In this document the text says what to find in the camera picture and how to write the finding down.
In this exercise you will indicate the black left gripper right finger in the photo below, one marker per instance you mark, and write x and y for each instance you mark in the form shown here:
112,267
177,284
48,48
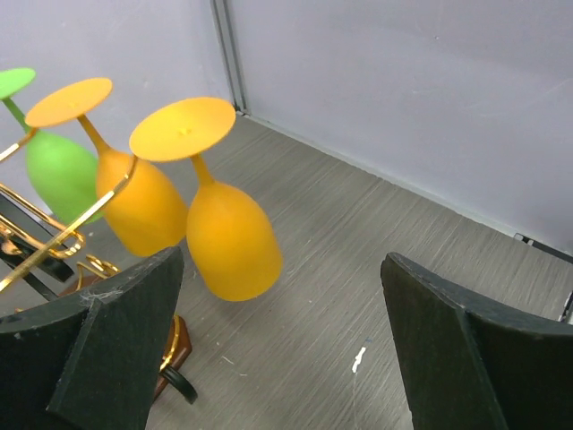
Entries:
470,362

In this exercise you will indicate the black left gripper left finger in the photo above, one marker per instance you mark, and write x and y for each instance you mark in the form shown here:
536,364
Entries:
90,360

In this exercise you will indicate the orange wine glass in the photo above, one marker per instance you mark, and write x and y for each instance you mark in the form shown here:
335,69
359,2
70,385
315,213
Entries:
229,235
149,214

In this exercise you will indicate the gold wire wine glass rack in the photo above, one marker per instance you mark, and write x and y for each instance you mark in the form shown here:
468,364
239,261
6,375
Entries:
69,241

